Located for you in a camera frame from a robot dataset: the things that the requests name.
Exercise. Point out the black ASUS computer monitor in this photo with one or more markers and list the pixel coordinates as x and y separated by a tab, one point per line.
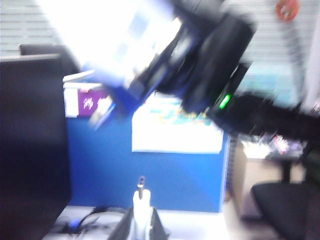
30	125

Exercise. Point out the red round ornament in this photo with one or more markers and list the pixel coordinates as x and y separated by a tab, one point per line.
287	8

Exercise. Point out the black background monitor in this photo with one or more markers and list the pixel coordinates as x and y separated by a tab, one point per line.
50	48

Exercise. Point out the black office chair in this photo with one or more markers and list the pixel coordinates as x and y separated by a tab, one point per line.
287	207

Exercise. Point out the blue cubicle partition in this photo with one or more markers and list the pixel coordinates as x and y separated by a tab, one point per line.
100	162

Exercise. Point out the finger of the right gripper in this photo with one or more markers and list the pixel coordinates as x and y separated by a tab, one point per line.
147	85

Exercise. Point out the white printed poster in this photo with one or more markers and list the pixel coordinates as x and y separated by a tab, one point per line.
175	137

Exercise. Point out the purple and white box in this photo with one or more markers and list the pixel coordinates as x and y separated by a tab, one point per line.
87	102

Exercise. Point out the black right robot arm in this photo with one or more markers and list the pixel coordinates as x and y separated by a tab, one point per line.
262	115

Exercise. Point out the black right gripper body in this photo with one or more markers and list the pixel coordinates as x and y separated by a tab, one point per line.
212	50

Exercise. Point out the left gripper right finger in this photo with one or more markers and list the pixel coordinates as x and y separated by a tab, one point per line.
157	227

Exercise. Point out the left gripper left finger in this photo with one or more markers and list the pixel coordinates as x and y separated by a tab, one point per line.
123	230

